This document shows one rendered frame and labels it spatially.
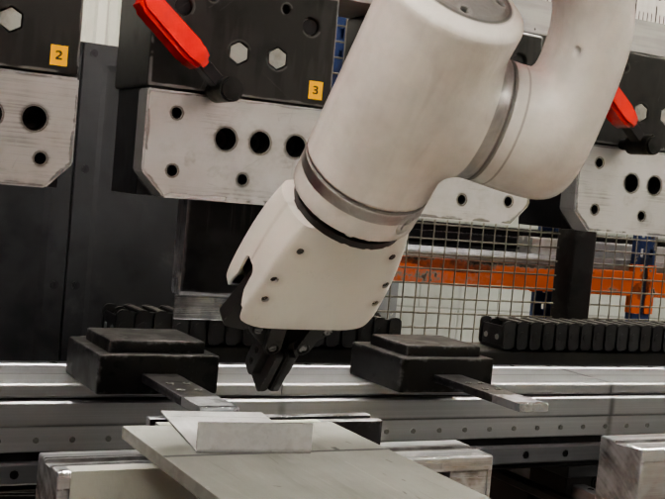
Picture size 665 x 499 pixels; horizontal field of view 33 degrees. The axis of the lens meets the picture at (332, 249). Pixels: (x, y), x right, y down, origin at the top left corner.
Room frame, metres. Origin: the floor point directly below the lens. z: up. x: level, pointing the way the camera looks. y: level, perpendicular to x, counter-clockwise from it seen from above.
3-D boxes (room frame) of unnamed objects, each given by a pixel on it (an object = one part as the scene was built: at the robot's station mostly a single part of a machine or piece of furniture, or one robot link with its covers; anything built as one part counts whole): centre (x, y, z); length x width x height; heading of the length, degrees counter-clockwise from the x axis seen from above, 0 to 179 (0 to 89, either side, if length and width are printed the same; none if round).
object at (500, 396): (1.19, -0.15, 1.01); 0.26 x 0.12 x 0.05; 28
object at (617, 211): (1.07, -0.26, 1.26); 0.15 x 0.09 x 0.17; 118
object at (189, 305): (0.90, 0.07, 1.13); 0.10 x 0.02 x 0.10; 118
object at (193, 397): (1.03, 0.14, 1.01); 0.26 x 0.12 x 0.05; 28
